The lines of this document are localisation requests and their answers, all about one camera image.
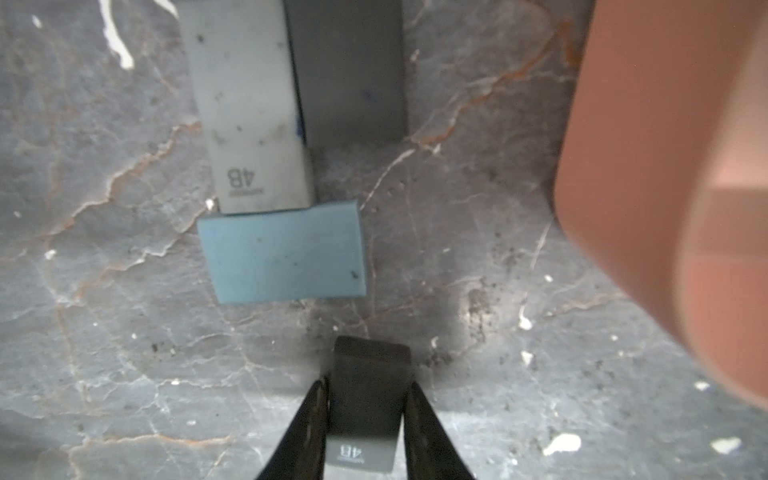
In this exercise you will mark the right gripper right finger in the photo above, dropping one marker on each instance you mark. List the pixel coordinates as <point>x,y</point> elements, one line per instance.
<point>430,454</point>

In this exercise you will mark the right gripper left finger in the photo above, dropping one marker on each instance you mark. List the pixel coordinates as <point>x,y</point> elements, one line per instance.
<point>301,452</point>

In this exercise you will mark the black eraser pile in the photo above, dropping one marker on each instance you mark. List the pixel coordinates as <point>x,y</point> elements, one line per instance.
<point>368,383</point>

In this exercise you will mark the teal eraser pile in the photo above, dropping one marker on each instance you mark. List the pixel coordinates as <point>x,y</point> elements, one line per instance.
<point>313,253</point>

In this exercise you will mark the pink storage tray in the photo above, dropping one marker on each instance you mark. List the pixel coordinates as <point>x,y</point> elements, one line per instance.
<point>662,179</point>

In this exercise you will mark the dark grey eraser pile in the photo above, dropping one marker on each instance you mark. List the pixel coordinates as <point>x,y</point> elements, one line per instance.
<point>350,70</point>

